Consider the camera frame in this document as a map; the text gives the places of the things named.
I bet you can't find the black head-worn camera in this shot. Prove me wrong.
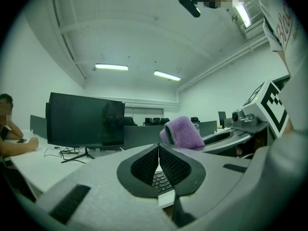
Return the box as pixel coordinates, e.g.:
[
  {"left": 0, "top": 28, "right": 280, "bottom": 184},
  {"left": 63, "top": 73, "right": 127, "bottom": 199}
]
[{"left": 177, "top": 0, "right": 202, "bottom": 18}]

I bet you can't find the black curved monitor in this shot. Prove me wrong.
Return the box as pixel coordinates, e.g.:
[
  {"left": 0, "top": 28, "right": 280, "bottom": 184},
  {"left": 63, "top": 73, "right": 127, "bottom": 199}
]
[{"left": 45, "top": 92, "right": 126, "bottom": 164}]

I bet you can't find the black monitor cable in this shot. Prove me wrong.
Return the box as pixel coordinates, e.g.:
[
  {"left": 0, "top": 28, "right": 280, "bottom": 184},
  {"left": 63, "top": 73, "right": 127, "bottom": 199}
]
[{"left": 44, "top": 146, "right": 81, "bottom": 159}]

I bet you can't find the ceiling light tube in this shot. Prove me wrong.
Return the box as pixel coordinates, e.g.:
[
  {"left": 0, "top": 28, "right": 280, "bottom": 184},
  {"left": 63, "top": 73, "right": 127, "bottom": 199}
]
[
  {"left": 94, "top": 63, "right": 129, "bottom": 71},
  {"left": 153, "top": 70, "right": 182, "bottom": 82},
  {"left": 231, "top": 0, "right": 252, "bottom": 29}
]

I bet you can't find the purple cloth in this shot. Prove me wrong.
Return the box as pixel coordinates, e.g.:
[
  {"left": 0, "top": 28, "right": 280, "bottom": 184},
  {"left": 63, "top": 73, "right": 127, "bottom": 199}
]
[{"left": 159, "top": 115, "right": 205, "bottom": 151}]

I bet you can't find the black keyboard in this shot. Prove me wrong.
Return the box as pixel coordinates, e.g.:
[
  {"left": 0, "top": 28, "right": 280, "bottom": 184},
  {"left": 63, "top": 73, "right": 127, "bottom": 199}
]
[{"left": 152, "top": 170, "right": 174, "bottom": 194}]

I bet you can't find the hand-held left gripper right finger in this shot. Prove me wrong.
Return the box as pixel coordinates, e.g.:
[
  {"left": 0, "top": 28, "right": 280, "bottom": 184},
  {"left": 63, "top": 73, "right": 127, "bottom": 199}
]
[{"left": 158, "top": 143, "right": 264, "bottom": 231}]

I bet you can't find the grey desk divider panel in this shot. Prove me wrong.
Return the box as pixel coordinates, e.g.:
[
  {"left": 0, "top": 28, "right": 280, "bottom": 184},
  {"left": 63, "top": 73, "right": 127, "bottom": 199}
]
[
  {"left": 198, "top": 120, "right": 218, "bottom": 137},
  {"left": 30, "top": 114, "right": 48, "bottom": 139}
]

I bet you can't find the grey shirt with pink print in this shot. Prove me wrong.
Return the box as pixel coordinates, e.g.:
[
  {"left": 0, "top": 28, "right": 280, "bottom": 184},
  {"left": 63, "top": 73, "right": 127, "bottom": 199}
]
[{"left": 255, "top": 0, "right": 308, "bottom": 78}]

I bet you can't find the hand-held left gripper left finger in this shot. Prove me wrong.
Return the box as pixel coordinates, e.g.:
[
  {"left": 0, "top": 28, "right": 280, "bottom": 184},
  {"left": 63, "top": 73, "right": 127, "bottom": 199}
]
[{"left": 36, "top": 142, "right": 179, "bottom": 231}]

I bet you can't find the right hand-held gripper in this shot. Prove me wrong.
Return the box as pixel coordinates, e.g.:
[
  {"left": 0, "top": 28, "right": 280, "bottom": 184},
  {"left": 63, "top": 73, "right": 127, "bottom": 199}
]
[{"left": 203, "top": 79, "right": 290, "bottom": 156}]

